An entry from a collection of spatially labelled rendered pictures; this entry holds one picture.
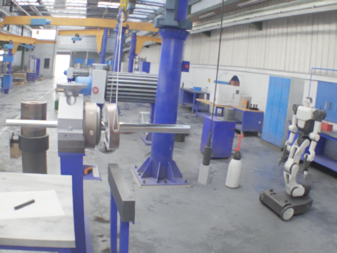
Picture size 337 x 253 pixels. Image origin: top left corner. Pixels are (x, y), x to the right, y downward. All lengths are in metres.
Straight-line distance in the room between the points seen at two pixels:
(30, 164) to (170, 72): 2.24
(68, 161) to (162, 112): 2.21
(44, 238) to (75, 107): 1.19
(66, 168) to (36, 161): 1.72
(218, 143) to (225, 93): 3.64
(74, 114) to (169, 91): 2.09
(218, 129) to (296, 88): 2.53
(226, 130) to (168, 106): 1.88
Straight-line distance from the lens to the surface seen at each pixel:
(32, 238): 1.25
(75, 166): 2.07
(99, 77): 5.73
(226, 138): 5.61
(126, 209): 1.62
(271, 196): 3.75
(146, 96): 5.98
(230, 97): 9.11
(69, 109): 2.14
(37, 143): 3.66
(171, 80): 3.96
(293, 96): 7.05
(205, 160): 1.79
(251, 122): 8.27
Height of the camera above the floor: 1.57
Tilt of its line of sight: 11 degrees down
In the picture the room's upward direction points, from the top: 6 degrees clockwise
